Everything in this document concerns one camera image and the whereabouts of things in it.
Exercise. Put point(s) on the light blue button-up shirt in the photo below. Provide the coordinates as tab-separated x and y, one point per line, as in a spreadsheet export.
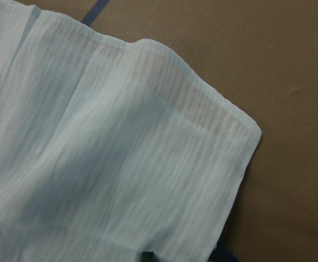
110	149

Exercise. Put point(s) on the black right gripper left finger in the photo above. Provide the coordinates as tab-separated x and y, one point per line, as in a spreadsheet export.
147	257

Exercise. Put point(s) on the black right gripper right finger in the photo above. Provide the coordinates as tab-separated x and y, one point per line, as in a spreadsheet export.
221	254

